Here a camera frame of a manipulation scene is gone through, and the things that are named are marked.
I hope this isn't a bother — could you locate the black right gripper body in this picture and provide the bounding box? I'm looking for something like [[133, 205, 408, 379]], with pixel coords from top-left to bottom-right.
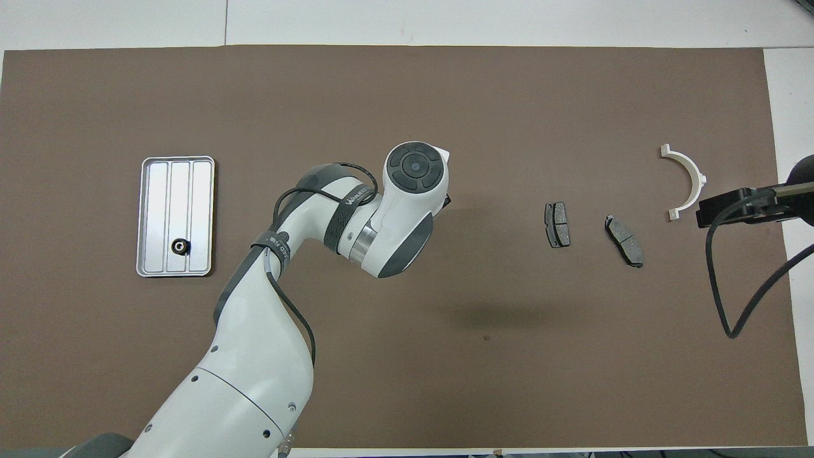
[[783, 155, 814, 228]]

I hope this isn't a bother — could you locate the silver metal tray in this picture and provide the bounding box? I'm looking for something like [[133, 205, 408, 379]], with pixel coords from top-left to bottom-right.
[[135, 156, 216, 278]]

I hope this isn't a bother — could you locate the long dark brake pad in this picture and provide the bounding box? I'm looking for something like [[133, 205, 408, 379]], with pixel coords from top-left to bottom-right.
[[604, 215, 644, 268]]

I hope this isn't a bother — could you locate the short dark brake pad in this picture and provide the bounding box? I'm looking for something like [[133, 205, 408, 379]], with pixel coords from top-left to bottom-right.
[[544, 202, 571, 249]]

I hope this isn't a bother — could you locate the brown table mat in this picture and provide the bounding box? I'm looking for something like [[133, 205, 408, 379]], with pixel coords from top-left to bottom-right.
[[0, 45, 808, 450]]

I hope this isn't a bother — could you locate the white curved plastic bracket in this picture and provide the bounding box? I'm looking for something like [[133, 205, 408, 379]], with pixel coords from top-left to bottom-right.
[[659, 144, 708, 221]]

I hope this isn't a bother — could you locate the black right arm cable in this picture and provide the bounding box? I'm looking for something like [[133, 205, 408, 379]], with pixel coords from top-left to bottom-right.
[[707, 188, 814, 340]]

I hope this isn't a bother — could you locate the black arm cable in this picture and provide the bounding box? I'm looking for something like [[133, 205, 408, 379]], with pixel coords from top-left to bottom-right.
[[267, 162, 381, 369], [707, 188, 814, 340]]

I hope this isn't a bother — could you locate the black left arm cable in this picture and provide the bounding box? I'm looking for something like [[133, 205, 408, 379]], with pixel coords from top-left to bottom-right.
[[267, 162, 381, 369]]

